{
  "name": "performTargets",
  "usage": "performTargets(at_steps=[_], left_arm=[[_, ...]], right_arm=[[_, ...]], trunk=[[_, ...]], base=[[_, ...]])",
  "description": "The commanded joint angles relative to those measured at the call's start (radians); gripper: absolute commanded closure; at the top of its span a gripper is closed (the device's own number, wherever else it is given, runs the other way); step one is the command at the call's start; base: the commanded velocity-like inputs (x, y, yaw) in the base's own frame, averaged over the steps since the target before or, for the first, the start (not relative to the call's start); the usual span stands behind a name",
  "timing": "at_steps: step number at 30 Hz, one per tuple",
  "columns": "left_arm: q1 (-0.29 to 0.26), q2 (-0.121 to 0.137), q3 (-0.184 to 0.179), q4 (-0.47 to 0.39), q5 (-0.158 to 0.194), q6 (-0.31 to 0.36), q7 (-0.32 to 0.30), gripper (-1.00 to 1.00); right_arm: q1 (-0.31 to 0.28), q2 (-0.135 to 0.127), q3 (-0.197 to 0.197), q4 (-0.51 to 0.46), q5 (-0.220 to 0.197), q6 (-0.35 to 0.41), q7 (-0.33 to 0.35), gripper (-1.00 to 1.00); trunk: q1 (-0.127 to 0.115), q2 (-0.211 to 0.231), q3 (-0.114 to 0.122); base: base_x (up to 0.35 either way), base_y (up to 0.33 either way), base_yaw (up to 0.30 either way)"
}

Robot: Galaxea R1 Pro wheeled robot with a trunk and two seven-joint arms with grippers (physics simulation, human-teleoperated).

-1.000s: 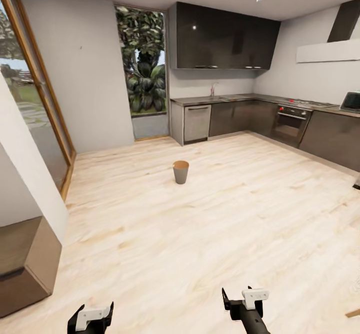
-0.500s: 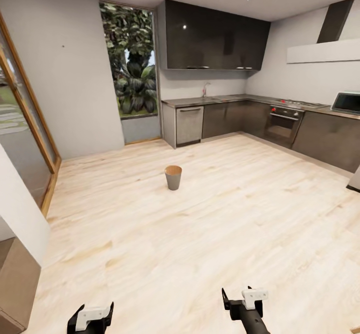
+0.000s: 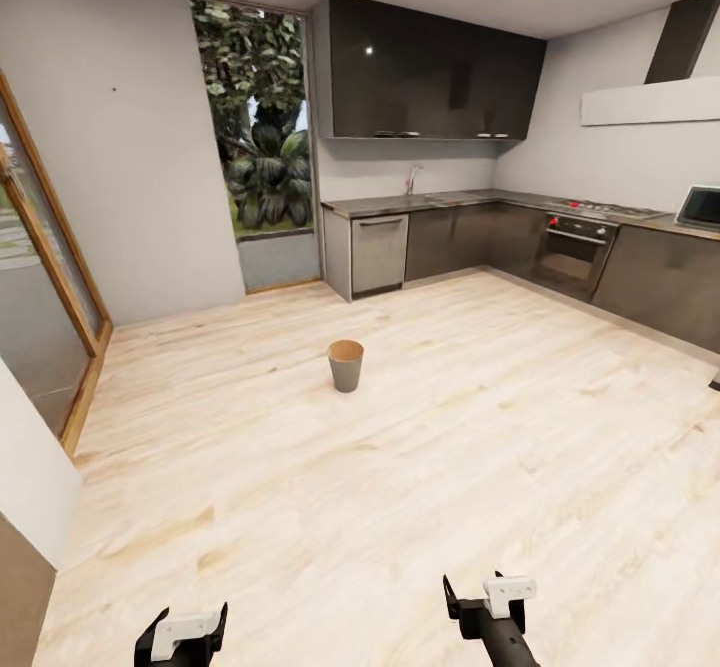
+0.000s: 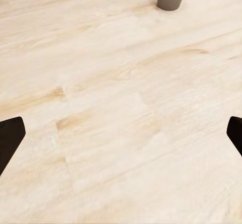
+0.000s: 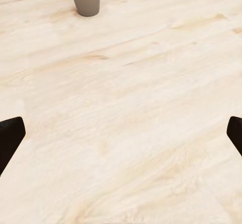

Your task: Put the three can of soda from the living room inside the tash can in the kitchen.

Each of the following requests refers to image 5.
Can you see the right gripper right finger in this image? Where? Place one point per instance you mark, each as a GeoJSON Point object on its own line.
{"type": "Point", "coordinates": [234, 132]}

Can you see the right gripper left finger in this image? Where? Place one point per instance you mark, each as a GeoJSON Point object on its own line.
{"type": "Point", "coordinates": [12, 132]}

